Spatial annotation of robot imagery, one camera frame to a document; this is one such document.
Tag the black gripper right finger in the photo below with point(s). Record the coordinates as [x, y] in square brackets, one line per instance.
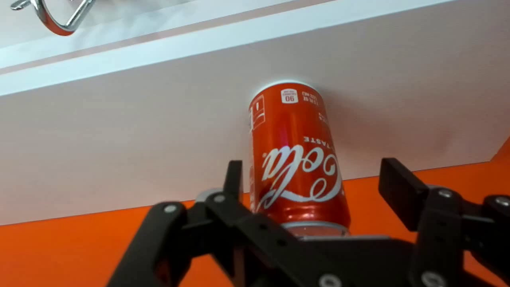
[447, 224]

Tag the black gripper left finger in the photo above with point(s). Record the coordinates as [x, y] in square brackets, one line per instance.
[172, 234]

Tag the red cola can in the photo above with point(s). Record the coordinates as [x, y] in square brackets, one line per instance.
[295, 170]

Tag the chrome faucet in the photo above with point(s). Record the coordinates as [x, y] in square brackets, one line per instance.
[64, 28]

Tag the white wall shelf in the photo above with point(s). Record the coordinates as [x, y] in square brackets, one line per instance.
[149, 98]

